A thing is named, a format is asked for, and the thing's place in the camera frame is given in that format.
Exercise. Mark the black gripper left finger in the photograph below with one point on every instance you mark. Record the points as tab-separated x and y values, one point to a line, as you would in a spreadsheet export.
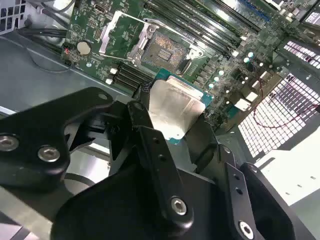
37	125

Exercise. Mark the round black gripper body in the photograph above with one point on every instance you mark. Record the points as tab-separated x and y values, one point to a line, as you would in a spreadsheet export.
120	207

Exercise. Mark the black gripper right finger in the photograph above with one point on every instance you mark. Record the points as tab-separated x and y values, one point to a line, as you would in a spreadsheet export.
237	195

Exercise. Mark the CPU with silver top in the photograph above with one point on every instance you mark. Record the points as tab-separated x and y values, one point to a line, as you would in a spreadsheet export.
175	107

